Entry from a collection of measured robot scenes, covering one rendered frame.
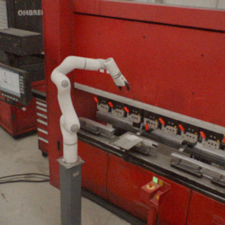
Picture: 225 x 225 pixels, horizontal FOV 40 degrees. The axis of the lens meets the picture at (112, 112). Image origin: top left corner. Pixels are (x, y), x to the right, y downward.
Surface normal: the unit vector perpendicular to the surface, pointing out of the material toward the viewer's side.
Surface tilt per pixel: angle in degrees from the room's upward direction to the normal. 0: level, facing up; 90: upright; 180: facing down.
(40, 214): 0
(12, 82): 90
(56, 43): 90
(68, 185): 90
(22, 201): 0
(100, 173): 90
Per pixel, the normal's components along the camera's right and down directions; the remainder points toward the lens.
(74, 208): 0.65, 0.32
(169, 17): -0.61, 0.29
